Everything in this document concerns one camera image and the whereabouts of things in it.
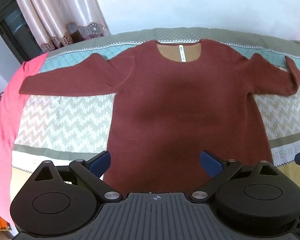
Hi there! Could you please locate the patterned quilted bed cover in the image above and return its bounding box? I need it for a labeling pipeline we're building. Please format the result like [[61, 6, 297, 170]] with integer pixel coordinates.
[[10, 27, 300, 205]]

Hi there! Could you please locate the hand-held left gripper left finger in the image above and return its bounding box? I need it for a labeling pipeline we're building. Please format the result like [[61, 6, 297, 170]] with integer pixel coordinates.
[[34, 151, 124, 203]]

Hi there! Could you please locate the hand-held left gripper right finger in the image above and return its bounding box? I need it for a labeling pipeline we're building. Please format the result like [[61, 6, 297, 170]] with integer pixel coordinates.
[[190, 150, 280, 203]]

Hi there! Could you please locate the pale pink curtain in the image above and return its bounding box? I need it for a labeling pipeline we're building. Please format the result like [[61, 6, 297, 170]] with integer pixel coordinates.
[[9, 0, 112, 53]]

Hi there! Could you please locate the dark window frame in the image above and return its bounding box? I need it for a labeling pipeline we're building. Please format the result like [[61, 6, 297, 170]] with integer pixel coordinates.
[[0, 0, 44, 64]]

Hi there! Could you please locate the maroon long-sleeved sweater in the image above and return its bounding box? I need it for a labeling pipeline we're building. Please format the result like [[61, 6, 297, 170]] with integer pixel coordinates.
[[19, 39, 300, 195]]

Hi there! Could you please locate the pink bed sheet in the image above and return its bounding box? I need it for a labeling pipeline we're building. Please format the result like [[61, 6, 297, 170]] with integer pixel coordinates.
[[0, 52, 49, 227]]

